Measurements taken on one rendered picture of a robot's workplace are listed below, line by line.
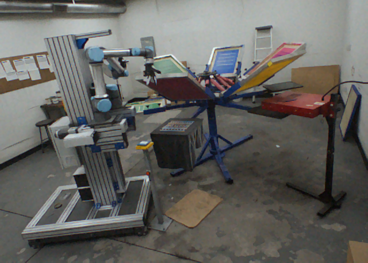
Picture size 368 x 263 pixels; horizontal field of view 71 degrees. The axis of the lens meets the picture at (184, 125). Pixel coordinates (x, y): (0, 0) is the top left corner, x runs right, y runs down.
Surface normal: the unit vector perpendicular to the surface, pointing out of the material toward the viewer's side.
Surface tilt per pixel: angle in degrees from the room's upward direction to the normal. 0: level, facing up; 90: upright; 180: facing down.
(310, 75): 78
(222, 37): 90
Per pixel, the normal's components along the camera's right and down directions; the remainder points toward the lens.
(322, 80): -0.42, 0.17
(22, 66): 0.90, -0.02
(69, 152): 0.00, 0.34
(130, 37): -0.40, 0.37
